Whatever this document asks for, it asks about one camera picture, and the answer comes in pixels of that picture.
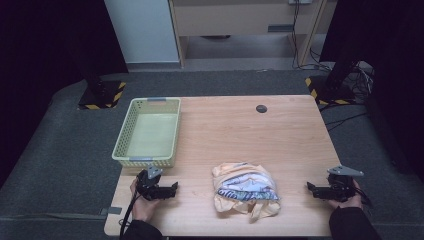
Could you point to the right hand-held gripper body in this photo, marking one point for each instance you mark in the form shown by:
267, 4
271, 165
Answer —
341, 186

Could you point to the person's left hand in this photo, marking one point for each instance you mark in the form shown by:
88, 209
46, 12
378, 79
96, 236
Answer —
141, 208

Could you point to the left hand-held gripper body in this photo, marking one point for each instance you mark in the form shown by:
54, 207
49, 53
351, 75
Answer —
150, 186

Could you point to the person's right hand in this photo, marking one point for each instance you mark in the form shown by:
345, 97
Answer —
351, 201

